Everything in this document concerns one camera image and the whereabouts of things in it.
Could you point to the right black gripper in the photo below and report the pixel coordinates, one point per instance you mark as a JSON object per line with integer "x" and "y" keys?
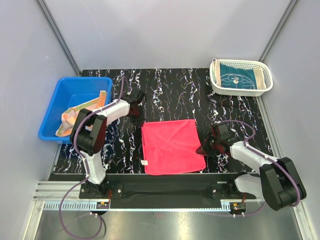
{"x": 204, "y": 150}

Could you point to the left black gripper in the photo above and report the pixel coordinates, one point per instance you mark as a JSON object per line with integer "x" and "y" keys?
{"x": 140, "y": 119}

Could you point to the pink towel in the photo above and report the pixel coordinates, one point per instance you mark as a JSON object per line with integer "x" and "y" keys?
{"x": 169, "y": 147}

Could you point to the teal beige Doraemon towel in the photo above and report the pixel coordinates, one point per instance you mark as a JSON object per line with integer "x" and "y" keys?
{"x": 238, "y": 78}

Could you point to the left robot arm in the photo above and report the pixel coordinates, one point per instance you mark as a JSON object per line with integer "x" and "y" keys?
{"x": 88, "y": 137}

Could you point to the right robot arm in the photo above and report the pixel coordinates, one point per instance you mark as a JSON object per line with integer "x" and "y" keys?
{"x": 278, "y": 183}

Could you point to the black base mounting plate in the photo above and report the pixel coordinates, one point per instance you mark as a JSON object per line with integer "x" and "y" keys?
{"x": 183, "y": 177}

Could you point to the white perforated basket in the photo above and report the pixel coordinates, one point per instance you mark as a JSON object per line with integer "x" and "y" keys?
{"x": 245, "y": 64}

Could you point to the blue plastic bin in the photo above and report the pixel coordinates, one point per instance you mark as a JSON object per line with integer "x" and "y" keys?
{"x": 70, "y": 92}

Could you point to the aluminium rail profile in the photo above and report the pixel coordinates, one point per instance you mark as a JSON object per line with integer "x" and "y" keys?
{"x": 62, "y": 190}

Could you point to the left aluminium frame post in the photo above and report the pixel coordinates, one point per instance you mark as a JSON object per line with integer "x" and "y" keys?
{"x": 58, "y": 35}

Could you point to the aluminium frame post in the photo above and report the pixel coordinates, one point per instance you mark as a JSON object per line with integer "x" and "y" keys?
{"x": 278, "y": 29}
{"x": 58, "y": 35}

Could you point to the white cable duct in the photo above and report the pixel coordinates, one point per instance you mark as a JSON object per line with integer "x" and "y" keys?
{"x": 117, "y": 205}

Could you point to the right aluminium frame post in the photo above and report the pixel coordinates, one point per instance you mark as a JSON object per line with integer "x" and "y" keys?
{"x": 278, "y": 29}

